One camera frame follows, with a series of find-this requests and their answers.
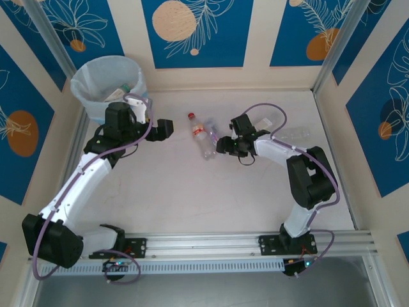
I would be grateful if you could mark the small clear bottle purple label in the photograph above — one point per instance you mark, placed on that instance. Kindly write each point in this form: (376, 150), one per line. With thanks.
(211, 131)

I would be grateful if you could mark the white bin with plastic liner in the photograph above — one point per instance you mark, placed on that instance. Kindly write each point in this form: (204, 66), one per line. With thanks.
(105, 73)

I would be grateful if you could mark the small bottle with green print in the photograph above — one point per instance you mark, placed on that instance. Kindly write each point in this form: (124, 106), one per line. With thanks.
(116, 94)

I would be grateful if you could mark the clear bottle with red cap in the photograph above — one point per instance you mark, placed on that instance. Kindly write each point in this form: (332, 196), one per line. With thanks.
(199, 132)

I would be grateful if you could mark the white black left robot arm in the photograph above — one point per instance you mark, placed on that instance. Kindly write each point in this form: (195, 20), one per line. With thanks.
(80, 188)

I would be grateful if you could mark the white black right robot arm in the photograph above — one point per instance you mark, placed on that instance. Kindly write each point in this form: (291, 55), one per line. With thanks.
(274, 153)

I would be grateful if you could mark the aluminium side rail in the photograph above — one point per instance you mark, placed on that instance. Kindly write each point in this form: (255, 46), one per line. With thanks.
(336, 160)
(76, 140)

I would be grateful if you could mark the black electronics board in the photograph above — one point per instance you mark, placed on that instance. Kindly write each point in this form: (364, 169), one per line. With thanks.
(295, 267)
(115, 266)

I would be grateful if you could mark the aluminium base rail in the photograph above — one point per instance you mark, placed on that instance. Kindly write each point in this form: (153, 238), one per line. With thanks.
(204, 246)

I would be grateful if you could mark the clear plastic bottle without cap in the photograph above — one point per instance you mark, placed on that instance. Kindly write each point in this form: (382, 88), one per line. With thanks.
(297, 132)

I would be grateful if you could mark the aluminium frame post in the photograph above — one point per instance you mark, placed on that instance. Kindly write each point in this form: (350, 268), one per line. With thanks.
(335, 41)
(52, 38)

